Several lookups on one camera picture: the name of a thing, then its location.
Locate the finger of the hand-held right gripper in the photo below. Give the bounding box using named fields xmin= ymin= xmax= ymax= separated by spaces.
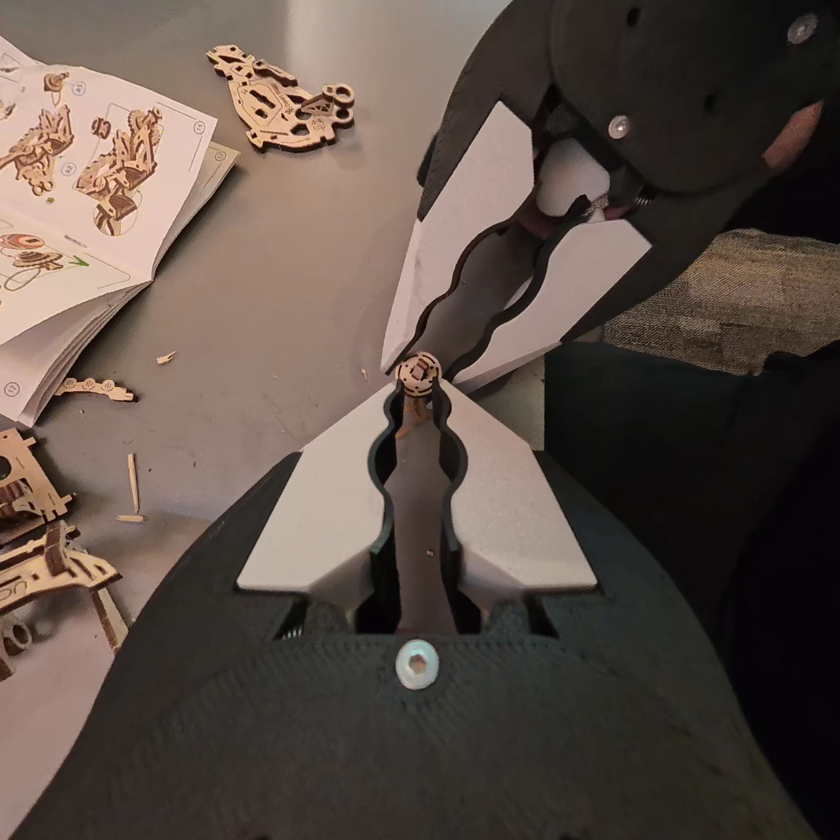
xmin=446 ymin=196 xmax=655 ymax=395
xmin=381 ymin=100 xmax=547 ymax=378

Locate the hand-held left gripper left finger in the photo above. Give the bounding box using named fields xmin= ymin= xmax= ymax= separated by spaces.
xmin=235 ymin=382 xmax=406 ymax=634

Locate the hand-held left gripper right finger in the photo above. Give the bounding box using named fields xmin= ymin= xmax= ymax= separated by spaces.
xmin=430 ymin=382 xmax=599 ymax=634

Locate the wooden wheel axle assembly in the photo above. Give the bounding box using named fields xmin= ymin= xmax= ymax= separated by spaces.
xmin=392 ymin=351 xmax=441 ymax=439

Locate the white instruction booklet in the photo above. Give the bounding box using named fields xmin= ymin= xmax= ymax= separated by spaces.
xmin=0 ymin=36 xmax=241 ymax=427

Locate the person's right hand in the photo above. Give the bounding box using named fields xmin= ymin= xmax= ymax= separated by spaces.
xmin=761 ymin=100 xmax=826 ymax=169

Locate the thin wooden sliver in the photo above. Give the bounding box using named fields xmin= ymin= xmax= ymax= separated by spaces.
xmin=116 ymin=451 xmax=149 ymax=525

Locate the wooden chassis assembly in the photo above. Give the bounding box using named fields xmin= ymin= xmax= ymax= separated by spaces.
xmin=206 ymin=43 xmax=356 ymax=154

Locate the toothed wooden strip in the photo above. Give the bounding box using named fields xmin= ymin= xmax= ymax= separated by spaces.
xmin=55 ymin=377 xmax=137 ymax=403

